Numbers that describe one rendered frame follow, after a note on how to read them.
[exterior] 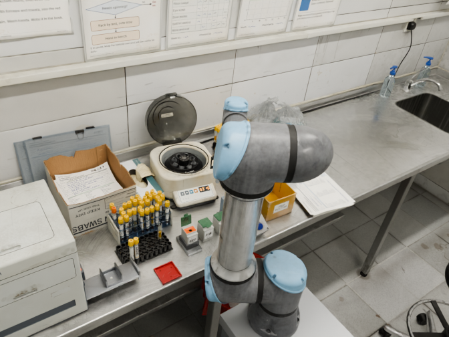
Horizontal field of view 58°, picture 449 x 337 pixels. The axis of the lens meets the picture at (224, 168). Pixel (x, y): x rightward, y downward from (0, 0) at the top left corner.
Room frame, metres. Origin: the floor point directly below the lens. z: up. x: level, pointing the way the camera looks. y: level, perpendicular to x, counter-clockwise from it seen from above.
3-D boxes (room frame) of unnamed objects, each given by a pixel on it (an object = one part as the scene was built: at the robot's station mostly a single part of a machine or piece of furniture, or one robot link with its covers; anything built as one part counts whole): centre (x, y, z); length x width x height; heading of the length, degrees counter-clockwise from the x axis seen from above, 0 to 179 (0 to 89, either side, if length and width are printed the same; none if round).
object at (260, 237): (1.07, -0.12, 0.92); 0.13 x 0.07 x 0.08; 38
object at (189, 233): (0.96, 0.09, 0.92); 0.05 x 0.04 x 0.06; 37
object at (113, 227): (1.02, 0.27, 0.91); 0.20 x 0.10 x 0.07; 128
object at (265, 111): (1.75, -0.15, 0.97); 0.26 x 0.17 x 0.19; 149
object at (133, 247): (0.92, 0.24, 0.93); 0.17 x 0.09 x 0.11; 129
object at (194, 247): (0.96, 0.09, 0.89); 0.09 x 0.05 x 0.04; 37
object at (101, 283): (0.75, 0.32, 0.92); 0.21 x 0.07 x 0.05; 128
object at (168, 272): (0.83, 0.14, 0.88); 0.07 x 0.07 x 0.01; 38
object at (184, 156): (1.31, 0.16, 0.97); 0.15 x 0.15 x 0.07
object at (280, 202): (1.21, -0.19, 0.93); 0.13 x 0.13 x 0.10; 35
